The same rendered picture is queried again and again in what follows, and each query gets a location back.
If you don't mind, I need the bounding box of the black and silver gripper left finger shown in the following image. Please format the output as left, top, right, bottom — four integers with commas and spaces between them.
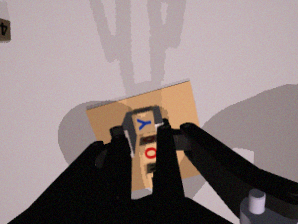
7, 111, 137, 224

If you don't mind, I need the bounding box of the tan flat mat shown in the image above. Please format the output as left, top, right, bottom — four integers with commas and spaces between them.
85, 81, 200, 191

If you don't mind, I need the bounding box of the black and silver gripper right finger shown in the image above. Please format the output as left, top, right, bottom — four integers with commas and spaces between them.
149, 106, 298, 224

